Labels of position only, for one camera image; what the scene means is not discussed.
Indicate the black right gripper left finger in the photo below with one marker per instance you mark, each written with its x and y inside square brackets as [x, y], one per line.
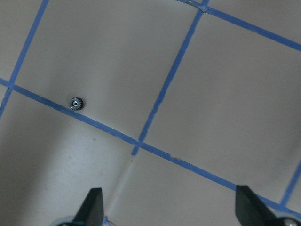
[91, 211]

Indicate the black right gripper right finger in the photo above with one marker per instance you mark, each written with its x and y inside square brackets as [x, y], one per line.
[250, 210]

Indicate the small black bearing gear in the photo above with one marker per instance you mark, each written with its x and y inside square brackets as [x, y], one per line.
[76, 103]

